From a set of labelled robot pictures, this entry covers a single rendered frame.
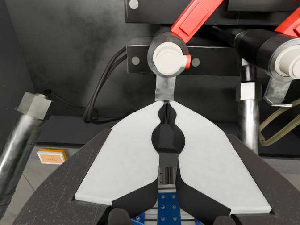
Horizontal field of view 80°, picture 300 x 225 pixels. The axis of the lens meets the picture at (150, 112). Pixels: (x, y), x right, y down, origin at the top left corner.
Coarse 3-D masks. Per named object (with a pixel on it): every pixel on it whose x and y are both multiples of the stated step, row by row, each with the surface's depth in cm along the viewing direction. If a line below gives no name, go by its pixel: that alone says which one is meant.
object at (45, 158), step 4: (64, 152) 37; (44, 156) 36; (48, 156) 36; (52, 156) 36; (56, 156) 36; (64, 156) 37; (44, 160) 37; (48, 160) 37; (52, 160) 37; (56, 160) 37; (60, 160) 37
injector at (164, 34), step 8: (168, 24) 26; (160, 32) 14; (168, 32) 13; (152, 40) 14; (160, 40) 12; (168, 40) 12; (176, 40) 11; (152, 48) 12; (184, 48) 12; (152, 56) 12; (152, 64) 12; (176, 72) 12
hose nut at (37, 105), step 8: (24, 96) 13; (32, 96) 13; (40, 96) 14; (24, 104) 13; (32, 104) 13; (40, 104) 13; (48, 104) 13; (24, 112) 13; (32, 112) 13; (40, 112) 13; (48, 112) 14
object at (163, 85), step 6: (156, 78) 13; (162, 78) 13; (168, 78) 13; (174, 78) 13; (156, 84) 13; (162, 84) 13; (168, 84) 13; (174, 84) 13; (156, 90) 14; (162, 90) 14; (168, 90) 14
